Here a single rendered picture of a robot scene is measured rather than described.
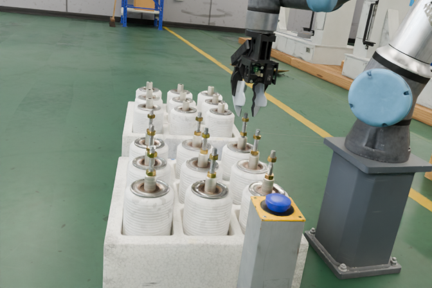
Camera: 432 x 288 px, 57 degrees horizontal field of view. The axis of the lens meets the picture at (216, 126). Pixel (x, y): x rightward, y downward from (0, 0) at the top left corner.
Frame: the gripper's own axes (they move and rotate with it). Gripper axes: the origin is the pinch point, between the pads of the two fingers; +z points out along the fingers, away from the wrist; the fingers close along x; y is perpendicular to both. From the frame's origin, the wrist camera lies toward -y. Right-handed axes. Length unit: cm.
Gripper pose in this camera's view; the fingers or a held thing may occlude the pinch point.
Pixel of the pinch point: (245, 110)
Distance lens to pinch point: 101.1
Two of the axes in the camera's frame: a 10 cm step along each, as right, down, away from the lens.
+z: -1.1, 9.4, 3.1
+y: 2.8, 3.3, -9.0
